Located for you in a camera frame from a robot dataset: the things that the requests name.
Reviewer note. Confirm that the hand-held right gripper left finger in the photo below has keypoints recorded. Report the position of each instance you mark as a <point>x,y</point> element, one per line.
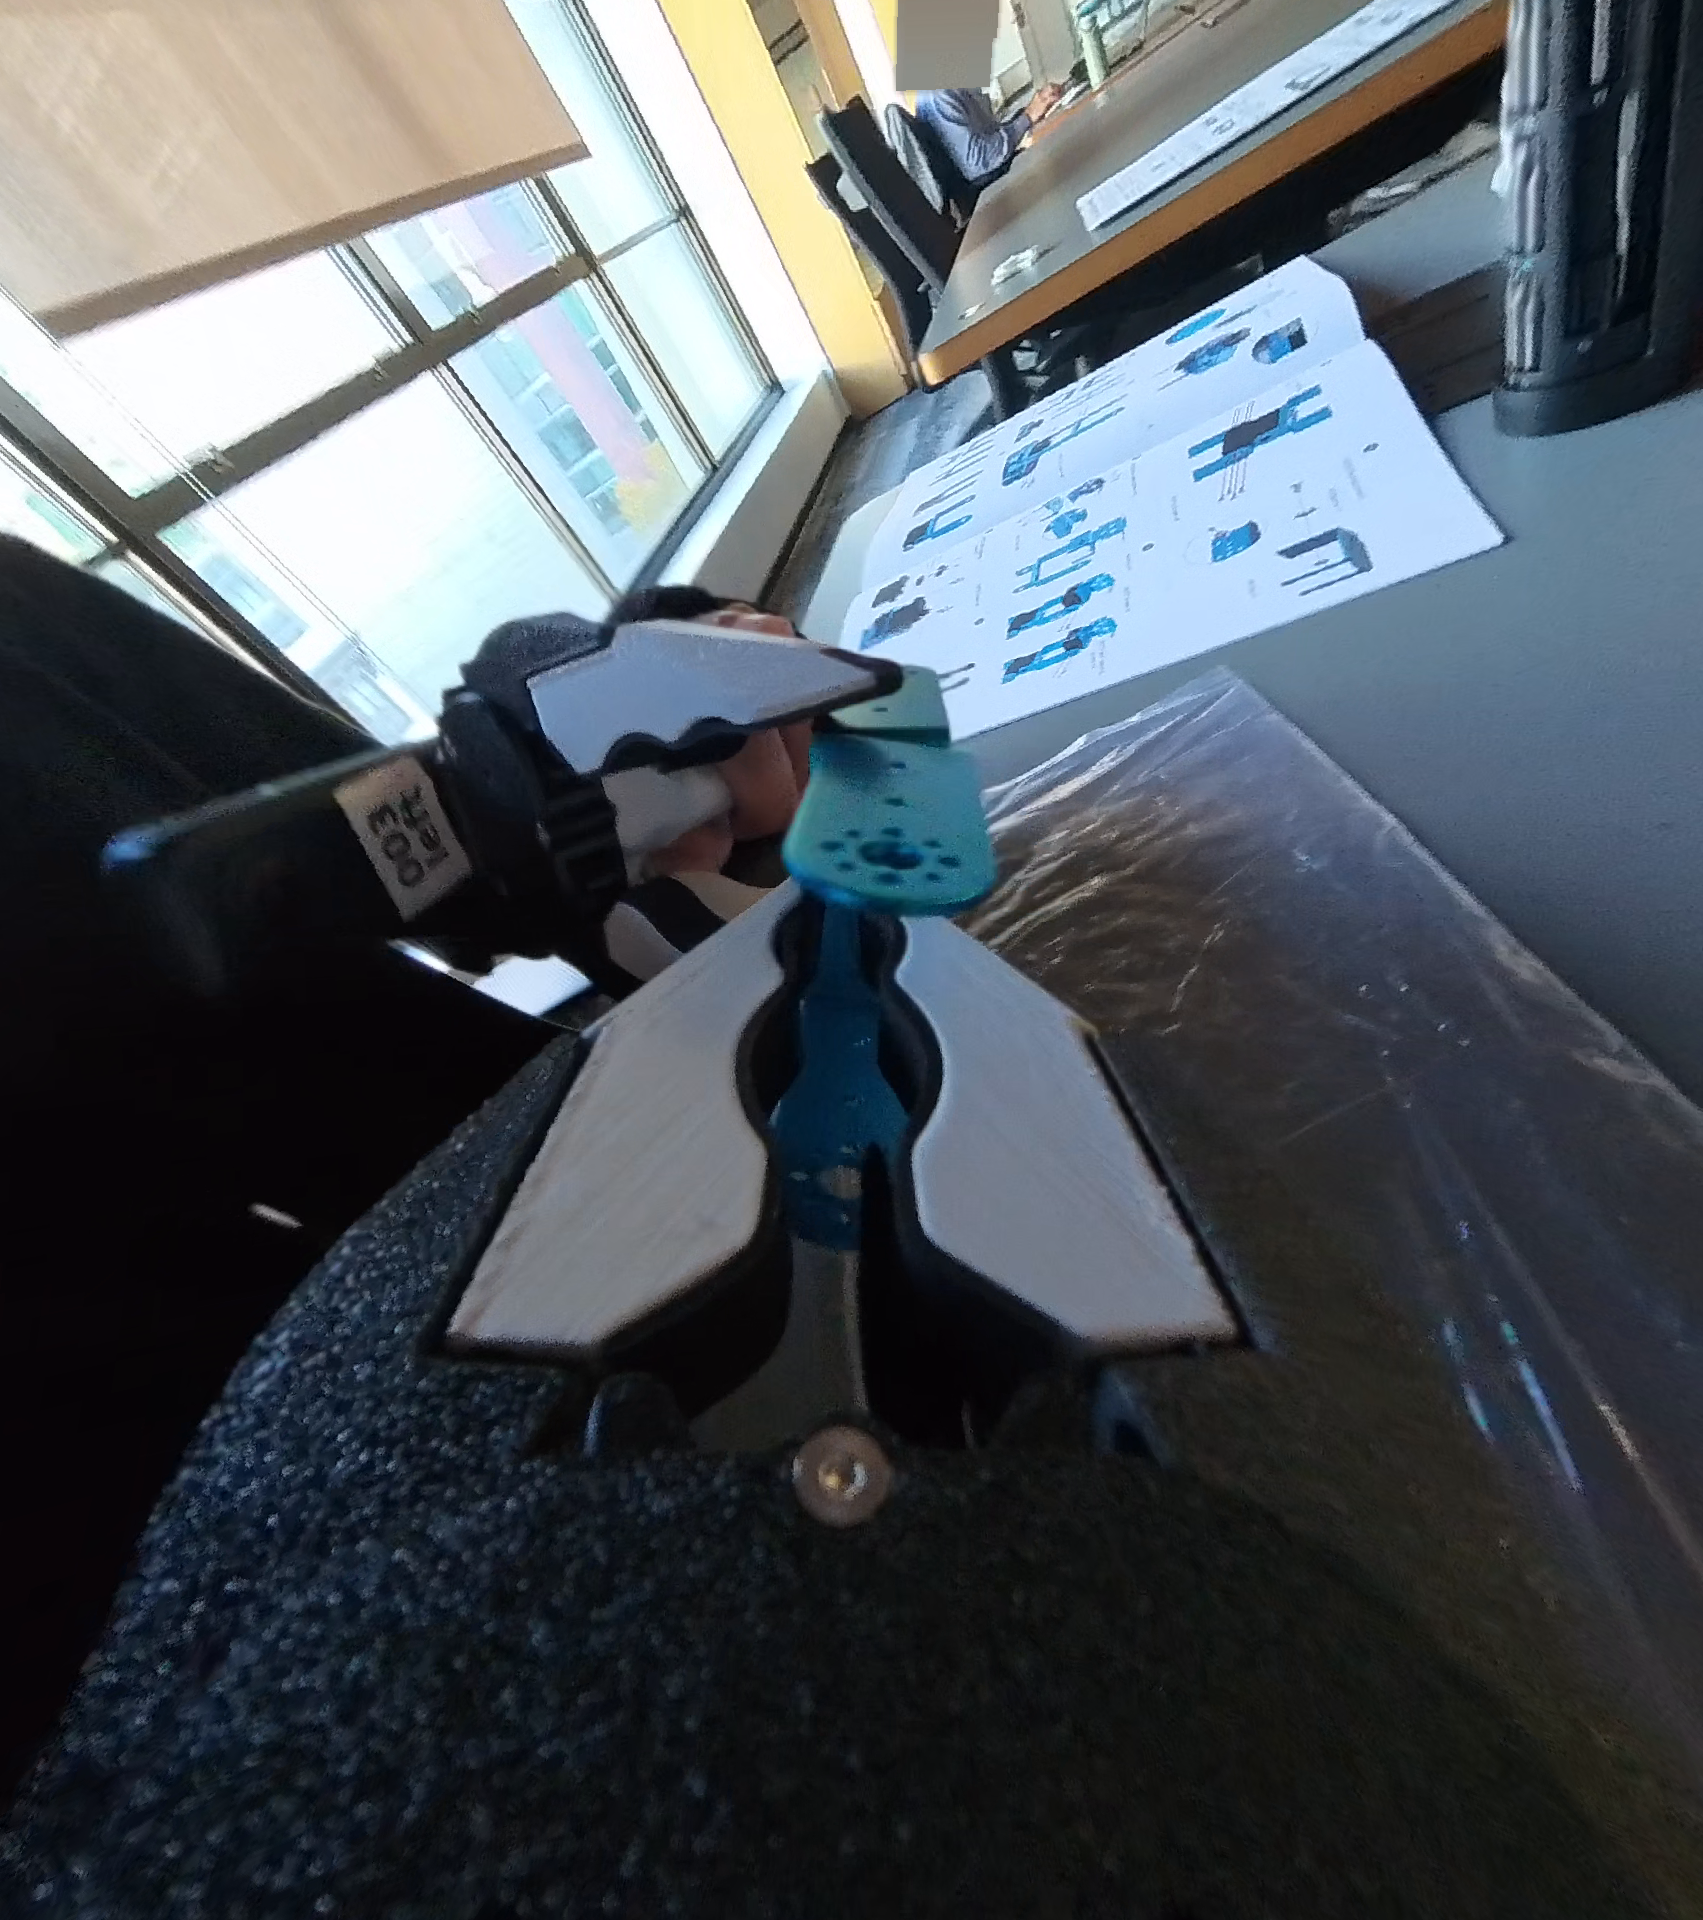
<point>612,1200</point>

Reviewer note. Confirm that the black perforated cylinder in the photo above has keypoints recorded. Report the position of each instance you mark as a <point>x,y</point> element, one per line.
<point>1615,223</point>

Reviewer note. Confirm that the wooden edged desk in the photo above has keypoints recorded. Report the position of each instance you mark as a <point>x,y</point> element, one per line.
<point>1007,218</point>

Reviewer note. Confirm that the beige roller blind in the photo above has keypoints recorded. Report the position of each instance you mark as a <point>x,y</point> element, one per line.
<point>193,137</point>

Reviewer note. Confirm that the printed paper sheet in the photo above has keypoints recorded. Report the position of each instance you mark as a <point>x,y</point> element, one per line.
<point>1269,105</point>

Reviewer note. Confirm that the black office chair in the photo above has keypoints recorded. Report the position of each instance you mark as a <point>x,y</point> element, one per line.
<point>882,223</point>

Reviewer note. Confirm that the clear plastic bag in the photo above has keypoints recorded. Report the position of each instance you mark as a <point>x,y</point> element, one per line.
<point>1315,974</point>

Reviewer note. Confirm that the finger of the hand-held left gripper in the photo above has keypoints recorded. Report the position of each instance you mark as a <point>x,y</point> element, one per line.
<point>702,675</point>

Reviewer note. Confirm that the dark brown flat box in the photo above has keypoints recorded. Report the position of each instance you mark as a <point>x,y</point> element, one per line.
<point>1434,344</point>

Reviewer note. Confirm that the grey desk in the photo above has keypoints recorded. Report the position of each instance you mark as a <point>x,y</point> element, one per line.
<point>1615,720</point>

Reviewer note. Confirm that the person's left hand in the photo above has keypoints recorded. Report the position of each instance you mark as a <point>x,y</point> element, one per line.
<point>763,803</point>

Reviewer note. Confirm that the white instruction booklet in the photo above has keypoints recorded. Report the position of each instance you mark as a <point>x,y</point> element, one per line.
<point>1240,495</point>

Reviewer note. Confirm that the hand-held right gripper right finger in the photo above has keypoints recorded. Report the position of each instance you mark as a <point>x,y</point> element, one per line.
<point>1061,1184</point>

